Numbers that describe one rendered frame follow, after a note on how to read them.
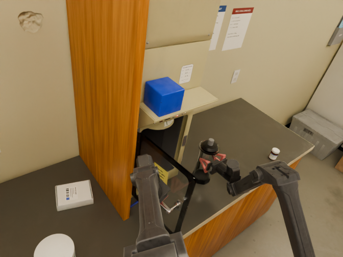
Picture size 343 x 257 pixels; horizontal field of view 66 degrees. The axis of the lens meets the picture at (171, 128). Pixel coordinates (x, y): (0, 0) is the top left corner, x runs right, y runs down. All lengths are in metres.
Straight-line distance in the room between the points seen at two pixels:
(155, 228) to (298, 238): 0.50
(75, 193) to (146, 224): 0.84
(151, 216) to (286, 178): 0.45
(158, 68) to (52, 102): 0.60
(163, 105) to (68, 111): 0.65
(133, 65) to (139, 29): 0.10
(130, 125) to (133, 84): 0.16
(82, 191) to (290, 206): 0.91
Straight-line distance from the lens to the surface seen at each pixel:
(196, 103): 1.03
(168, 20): 0.90
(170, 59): 0.97
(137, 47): 0.75
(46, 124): 1.42
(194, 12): 0.96
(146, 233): 0.53
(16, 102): 1.31
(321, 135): 3.63
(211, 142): 1.34
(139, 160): 0.89
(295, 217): 0.90
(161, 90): 0.89
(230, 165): 1.26
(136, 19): 0.73
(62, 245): 1.10
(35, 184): 1.48
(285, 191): 0.87
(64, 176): 1.49
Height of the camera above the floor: 2.05
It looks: 38 degrees down
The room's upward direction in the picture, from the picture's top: 11 degrees clockwise
